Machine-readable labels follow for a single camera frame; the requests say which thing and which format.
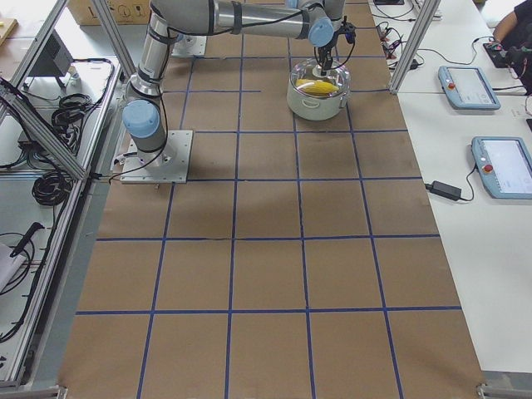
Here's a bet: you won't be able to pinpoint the white cooking pot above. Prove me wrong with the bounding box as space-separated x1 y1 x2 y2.
287 77 351 121

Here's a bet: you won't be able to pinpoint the teach pendant far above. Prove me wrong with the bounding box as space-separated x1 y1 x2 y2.
437 66 500 111

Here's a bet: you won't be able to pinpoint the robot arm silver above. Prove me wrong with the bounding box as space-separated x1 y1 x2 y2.
122 0 356 171

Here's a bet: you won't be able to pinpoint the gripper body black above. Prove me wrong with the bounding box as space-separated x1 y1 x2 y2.
314 16 357 61

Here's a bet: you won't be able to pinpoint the cardboard box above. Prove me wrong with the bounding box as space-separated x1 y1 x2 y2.
66 0 150 26

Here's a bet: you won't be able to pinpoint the person in black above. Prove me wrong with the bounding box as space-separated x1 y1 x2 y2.
493 0 531 95

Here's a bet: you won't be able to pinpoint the yellow corn cob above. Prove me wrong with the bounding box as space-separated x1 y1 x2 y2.
295 79 339 96

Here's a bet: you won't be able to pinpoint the black power adapter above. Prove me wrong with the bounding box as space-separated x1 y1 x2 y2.
426 180 461 201

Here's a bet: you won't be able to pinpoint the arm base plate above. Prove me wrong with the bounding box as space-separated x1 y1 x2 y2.
119 130 193 184
170 33 207 58

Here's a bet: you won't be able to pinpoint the coiled black cables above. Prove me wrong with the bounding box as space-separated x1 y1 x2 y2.
32 170 72 207

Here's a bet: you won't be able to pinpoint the glass pot lid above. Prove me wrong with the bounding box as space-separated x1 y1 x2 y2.
290 58 351 98

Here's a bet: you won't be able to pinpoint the teach pendant near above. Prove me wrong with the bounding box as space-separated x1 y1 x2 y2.
471 136 531 200

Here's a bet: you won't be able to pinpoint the aluminium frame post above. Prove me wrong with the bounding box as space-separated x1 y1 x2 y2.
389 0 441 95

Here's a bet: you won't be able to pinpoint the teach pendant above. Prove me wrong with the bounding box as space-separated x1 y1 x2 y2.
437 66 500 111
471 136 531 200

